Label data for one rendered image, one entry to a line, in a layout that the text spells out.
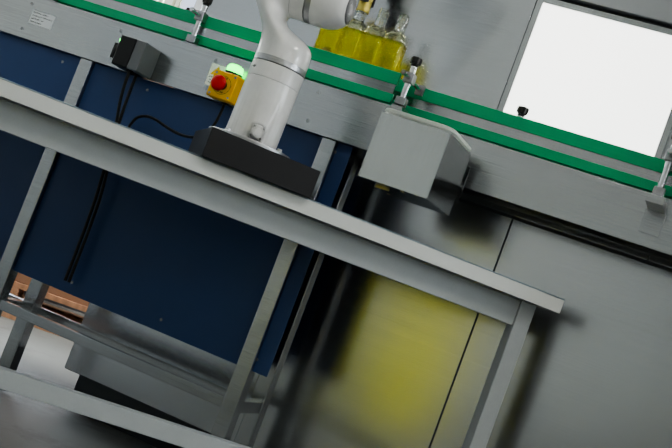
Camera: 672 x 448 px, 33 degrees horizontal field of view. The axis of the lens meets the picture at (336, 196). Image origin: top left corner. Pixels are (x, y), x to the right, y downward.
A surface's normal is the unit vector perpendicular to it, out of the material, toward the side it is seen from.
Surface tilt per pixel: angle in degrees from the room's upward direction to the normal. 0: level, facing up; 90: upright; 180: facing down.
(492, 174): 90
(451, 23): 90
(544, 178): 90
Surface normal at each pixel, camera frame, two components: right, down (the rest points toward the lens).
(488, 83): -0.31, -0.18
